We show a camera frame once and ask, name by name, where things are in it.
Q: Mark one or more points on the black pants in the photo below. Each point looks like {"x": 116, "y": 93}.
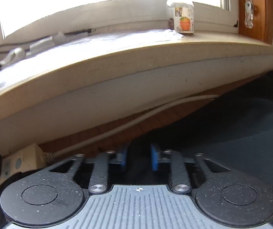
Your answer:
{"x": 222, "y": 128}

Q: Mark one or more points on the glass jar with orange label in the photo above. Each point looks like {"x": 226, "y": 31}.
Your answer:
{"x": 181, "y": 16}

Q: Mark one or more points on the white framed window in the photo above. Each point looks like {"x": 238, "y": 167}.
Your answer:
{"x": 127, "y": 12}

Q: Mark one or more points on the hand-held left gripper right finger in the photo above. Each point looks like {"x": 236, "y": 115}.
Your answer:
{"x": 154, "y": 158}

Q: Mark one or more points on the clear plastic bag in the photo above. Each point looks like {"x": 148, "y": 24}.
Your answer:
{"x": 79, "y": 50}

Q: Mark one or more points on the beige power strip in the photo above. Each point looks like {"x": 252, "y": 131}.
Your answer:
{"x": 24, "y": 159}

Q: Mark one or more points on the beige window sill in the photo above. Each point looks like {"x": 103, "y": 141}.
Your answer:
{"x": 127, "y": 62}

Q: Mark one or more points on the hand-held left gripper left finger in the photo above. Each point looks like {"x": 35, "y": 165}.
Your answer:
{"x": 122, "y": 158}

